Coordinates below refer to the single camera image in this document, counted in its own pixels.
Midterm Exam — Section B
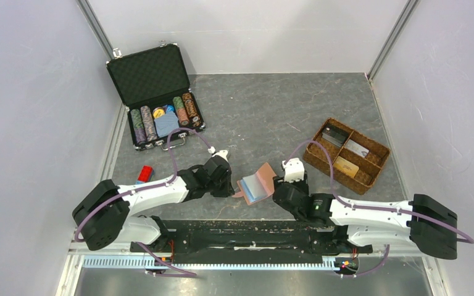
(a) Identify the brown leather card holder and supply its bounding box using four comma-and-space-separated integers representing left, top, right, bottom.
233, 162, 277, 205

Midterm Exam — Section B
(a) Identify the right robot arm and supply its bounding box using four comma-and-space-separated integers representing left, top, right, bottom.
272, 177, 457, 260

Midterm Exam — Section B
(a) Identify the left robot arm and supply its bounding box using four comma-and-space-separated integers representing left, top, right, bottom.
72, 150, 235, 251

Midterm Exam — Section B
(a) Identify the gold card in basket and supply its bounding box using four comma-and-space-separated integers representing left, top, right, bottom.
333, 156, 359, 178

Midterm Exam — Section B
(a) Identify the blue playing card deck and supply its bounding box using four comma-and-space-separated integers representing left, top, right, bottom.
154, 112, 179, 138

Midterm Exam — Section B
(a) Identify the white card in basket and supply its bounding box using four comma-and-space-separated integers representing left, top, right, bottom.
344, 139, 370, 158

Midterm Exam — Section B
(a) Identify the dark card in basket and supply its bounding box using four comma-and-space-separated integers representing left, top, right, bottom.
322, 125, 349, 147

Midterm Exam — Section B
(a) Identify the brown wicker divided basket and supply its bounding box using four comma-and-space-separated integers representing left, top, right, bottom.
303, 117, 391, 195

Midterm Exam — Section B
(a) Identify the red blue toy block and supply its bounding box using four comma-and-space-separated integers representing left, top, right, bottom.
135, 165, 154, 184

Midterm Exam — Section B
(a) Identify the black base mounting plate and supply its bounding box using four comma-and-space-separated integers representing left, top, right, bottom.
146, 220, 373, 264

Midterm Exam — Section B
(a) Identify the green red chip stack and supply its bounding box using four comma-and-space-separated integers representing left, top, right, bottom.
173, 96, 189, 126

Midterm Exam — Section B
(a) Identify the brown orange chip stack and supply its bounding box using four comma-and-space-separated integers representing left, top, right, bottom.
182, 93, 201, 127

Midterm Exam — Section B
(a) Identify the grey purple chip stack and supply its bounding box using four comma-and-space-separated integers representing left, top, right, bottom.
140, 106, 157, 141

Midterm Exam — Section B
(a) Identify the green purple chip stack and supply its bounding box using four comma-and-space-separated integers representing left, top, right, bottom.
130, 109, 146, 144

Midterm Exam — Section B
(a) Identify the black poker chip case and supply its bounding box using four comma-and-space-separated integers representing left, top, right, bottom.
106, 43, 206, 151

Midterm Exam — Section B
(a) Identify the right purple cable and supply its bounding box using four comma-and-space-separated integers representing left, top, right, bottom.
286, 140, 474, 279

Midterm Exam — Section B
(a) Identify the purple cable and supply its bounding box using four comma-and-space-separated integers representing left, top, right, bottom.
286, 140, 474, 279
73, 127, 217, 278

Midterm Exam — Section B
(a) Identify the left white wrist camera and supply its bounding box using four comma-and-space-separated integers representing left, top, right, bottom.
212, 150, 229, 162

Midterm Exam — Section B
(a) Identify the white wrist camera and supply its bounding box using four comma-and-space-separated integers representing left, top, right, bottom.
212, 150, 229, 162
281, 158, 306, 183

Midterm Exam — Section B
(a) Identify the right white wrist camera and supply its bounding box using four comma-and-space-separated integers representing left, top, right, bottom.
281, 158, 306, 183

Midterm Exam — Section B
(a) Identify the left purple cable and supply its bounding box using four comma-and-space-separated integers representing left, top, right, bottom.
73, 127, 217, 278

